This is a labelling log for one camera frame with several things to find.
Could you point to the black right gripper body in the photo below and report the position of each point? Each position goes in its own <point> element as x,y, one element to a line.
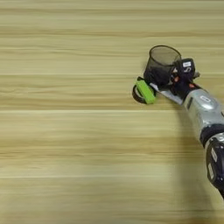
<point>180,87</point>

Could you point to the black mesh pen cup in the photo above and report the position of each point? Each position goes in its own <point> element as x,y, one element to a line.
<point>160,61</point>

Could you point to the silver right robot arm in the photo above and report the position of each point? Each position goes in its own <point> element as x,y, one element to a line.
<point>204,110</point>

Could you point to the green eraser block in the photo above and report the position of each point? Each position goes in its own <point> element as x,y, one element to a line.
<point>145,92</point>

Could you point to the black tape roll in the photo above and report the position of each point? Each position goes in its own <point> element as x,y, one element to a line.
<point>135,96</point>

